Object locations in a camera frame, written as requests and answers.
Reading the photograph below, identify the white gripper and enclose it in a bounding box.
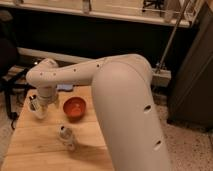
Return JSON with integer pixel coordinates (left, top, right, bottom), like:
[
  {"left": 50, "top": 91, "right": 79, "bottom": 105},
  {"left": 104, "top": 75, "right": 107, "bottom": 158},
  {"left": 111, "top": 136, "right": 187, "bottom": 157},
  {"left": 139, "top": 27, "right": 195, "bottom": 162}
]
[{"left": 37, "top": 86, "right": 60, "bottom": 109}]

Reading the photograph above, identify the orange ceramic bowl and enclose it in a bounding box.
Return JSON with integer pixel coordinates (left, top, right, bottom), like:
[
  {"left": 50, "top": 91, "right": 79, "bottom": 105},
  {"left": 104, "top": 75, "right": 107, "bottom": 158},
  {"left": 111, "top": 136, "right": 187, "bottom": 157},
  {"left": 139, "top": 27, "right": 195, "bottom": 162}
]
[{"left": 63, "top": 97, "right": 86, "bottom": 122}]

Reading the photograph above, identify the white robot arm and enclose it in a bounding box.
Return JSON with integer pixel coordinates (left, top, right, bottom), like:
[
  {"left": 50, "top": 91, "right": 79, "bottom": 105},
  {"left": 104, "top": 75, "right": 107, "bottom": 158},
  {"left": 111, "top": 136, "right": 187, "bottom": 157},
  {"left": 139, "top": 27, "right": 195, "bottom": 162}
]
[{"left": 26, "top": 54, "right": 172, "bottom": 171}]

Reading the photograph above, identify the blue sponge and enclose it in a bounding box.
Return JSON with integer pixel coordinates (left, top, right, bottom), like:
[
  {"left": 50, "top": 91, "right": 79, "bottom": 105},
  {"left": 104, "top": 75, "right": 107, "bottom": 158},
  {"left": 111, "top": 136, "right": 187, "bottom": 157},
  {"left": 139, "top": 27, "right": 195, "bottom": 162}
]
[{"left": 57, "top": 84, "right": 73, "bottom": 92}]

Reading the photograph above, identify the white cup with contents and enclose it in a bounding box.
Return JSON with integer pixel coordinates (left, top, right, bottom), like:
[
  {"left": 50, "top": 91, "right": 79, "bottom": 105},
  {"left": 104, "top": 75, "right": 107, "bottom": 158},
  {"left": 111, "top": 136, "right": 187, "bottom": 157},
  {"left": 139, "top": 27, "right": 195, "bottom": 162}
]
[{"left": 29, "top": 95, "right": 47, "bottom": 119}]

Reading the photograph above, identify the clear plastic bottle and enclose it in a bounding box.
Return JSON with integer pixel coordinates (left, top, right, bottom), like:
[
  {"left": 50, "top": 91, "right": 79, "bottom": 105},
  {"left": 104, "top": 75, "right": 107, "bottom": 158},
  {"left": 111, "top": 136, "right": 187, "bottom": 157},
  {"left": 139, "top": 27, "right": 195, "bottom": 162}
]
[{"left": 59, "top": 125, "right": 77, "bottom": 151}]

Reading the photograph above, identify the black office chair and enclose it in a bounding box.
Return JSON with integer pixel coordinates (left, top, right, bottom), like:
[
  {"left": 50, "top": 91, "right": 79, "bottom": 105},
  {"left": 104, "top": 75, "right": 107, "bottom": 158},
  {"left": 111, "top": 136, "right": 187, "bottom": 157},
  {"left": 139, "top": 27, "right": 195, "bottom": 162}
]
[{"left": 0, "top": 10, "right": 31, "bottom": 129}]

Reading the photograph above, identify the white baseboard ledge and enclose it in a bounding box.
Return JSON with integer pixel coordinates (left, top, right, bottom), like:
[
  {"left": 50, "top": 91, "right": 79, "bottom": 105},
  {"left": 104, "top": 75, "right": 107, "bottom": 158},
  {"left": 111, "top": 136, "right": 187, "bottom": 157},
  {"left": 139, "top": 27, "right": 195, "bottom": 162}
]
[{"left": 18, "top": 47, "right": 172, "bottom": 87}]

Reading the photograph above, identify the metal pole stand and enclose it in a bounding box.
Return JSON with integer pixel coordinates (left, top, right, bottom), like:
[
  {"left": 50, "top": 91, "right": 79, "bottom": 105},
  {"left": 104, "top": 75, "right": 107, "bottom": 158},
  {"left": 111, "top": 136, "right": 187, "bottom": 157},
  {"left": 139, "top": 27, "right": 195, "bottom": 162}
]
[{"left": 155, "top": 0, "right": 190, "bottom": 74}]

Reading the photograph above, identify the dark cabinet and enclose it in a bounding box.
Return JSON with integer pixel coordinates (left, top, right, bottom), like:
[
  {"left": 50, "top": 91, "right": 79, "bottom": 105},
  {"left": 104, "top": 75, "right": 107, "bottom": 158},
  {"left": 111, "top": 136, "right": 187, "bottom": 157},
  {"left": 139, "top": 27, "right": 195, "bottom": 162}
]
[{"left": 167, "top": 0, "right": 213, "bottom": 129}]

